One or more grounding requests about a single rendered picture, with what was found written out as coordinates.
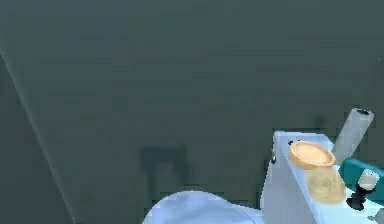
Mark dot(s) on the white toilet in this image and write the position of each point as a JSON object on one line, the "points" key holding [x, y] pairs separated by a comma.
{"points": [[283, 196]]}

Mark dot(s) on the tan round bowl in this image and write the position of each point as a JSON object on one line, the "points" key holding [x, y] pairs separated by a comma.
{"points": [[311, 155]]}

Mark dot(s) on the tan flat round plate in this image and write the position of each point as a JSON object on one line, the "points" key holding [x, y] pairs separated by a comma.
{"points": [[326, 185]]}

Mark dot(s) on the white candle on black holder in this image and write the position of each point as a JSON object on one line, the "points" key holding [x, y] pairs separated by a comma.
{"points": [[364, 186]]}

